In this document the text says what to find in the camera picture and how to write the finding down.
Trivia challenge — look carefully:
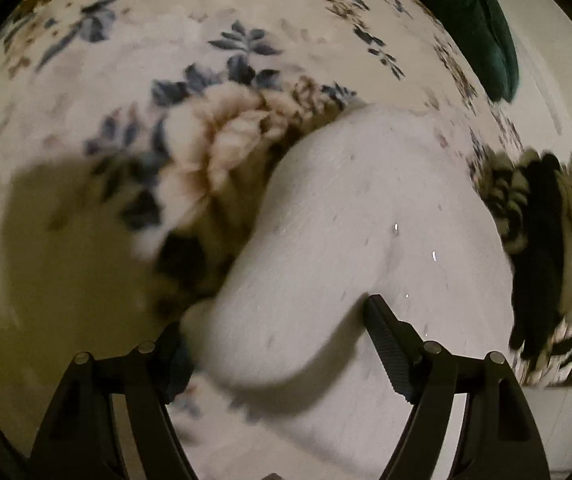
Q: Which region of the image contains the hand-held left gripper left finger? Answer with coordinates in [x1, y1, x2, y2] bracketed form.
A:
[30, 322, 201, 480]

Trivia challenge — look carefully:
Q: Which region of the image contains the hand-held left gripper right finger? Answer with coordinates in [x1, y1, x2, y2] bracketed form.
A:
[363, 294, 552, 480]

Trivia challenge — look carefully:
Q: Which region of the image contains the white small garment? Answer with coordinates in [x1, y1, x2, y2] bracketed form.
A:
[182, 104, 517, 480]

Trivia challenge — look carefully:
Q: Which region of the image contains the floral printed blanket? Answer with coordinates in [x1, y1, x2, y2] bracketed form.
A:
[0, 0, 572, 480]

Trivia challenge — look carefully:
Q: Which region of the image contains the dark green cushion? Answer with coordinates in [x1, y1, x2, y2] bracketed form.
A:
[377, 0, 520, 104]

